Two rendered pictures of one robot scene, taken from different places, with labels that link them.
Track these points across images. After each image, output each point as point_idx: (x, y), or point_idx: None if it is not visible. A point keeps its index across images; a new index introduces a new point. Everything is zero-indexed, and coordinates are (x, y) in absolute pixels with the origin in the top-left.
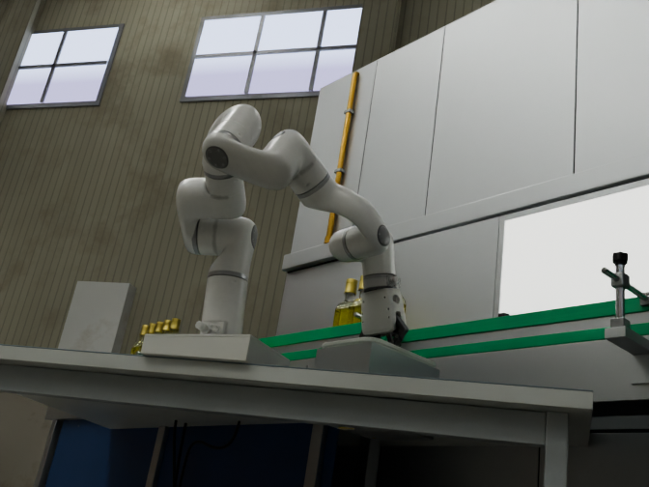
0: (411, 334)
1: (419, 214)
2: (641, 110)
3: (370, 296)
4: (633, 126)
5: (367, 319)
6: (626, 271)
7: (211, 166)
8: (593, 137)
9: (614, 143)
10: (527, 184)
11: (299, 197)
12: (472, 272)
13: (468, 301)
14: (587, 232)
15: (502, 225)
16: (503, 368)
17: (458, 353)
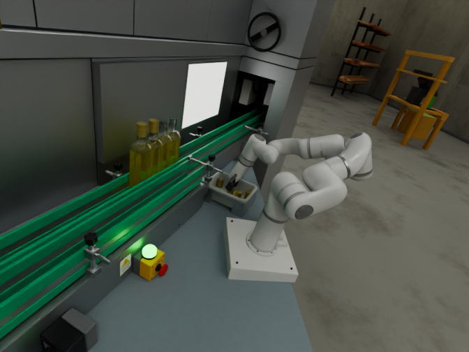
0: (193, 156)
1: (129, 28)
2: (227, 15)
3: (248, 167)
4: (224, 22)
5: (241, 176)
6: (216, 98)
7: (356, 180)
8: (215, 19)
9: (219, 28)
10: (192, 35)
11: (310, 158)
12: (174, 97)
13: (172, 114)
14: (211, 79)
15: (188, 68)
16: (221, 158)
17: (207, 157)
